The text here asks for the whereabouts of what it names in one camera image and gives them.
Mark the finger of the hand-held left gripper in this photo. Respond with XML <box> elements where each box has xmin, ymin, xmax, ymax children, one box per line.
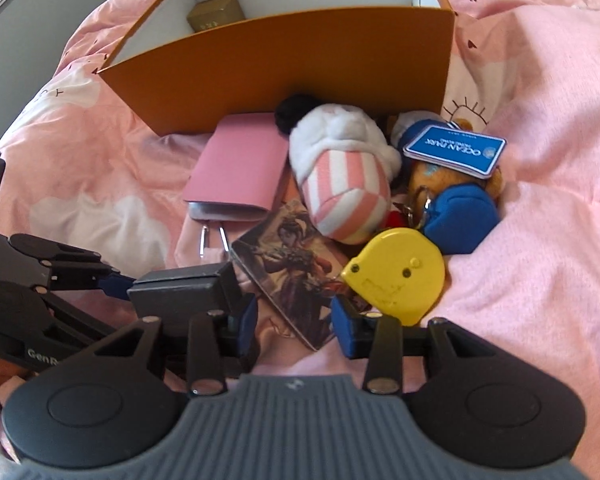
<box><xmin>7</xmin><ymin>233</ymin><xmax>137</xmax><ymax>302</ymax></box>
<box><xmin>42</xmin><ymin>287</ymin><xmax>141</xmax><ymax>348</ymax></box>

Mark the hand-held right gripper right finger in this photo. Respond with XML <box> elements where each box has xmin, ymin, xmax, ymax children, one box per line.
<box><xmin>331</xmin><ymin>295</ymin><xmax>501</xmax><ymax>395</ymax></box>

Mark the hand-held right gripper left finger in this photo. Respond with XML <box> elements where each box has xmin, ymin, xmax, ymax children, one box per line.
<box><xmin>95</xmin><ymin>294</ymin><xmax>259</xmax><ymax>396</ymax></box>

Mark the small black box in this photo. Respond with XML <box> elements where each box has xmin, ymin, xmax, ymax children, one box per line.
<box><xmin>127</xmin><ymin>261</ymin><xmax>243</xmax><ymax>323</ymax></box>

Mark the illustrated picture card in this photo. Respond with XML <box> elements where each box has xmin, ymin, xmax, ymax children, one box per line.
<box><xmin>230</xmin><ymin>199</ymin><xmax>373</xmax><ymax>352</ymax></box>

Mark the yellow tape measure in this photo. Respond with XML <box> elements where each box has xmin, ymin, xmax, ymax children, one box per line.
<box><xmin>341</xmin><ymin>227</ymin><xmax>447</xmax><ymax>326</ymax></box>

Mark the pink white striped plush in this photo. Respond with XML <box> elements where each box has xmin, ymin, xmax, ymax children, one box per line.
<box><xmin>274</xmin><ymin>92</ymin><xmax>403</xmax><ymax>245</ymax></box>

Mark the pink card wallet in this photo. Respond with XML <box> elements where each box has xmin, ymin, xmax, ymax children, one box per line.
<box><xmin>183</xmin><ymin>112</ymin><xmax>291</xmax><ymax>211</ymax></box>

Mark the orange bear plush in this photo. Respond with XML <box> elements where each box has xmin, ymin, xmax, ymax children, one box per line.
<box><xmin>391</xmin><ymin>109</ymin><xmax>507</xmax><ymax>211</ymax></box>

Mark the blue hang tag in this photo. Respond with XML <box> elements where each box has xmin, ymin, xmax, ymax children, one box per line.
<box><xmin>402</xmin><ymin>120</ymin><xmax>507</xmax><ymax>179</ymax></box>

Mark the orange cardboard box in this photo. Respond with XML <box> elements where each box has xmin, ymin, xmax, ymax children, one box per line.
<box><xmin>96</xmin><ymin>0</ymin><xmax>456</xmax><ymax>137</ymax></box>

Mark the person's left hand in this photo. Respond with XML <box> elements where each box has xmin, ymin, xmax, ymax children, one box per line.
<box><xmin>0</xmin><ymin>357</ymin><xmax>30</xmax><ymax>392</ymax></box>

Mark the small red fabric piece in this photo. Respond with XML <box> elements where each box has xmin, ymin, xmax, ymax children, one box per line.
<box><xmin>384</xmin><ymin>209</ymin><xmax>412</xmax><ymax>232</ymax></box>

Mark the pink printed blanket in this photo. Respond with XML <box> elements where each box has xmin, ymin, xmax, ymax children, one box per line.
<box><xmin>0</xmin><ymin>0</ymin><xmax>600</xmax><ymax>461</ymax></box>

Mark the small gold box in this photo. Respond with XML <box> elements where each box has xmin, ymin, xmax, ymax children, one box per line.
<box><xmin>186</xmin><ymin>0</ymin><xmax>244</xmax><ymax>34</ymax></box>

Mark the gold key ring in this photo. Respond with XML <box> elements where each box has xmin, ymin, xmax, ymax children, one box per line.
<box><xmin>408</xmin><ymin>186</ymin><xmax>438</xmax><ymax>233</ymax></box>

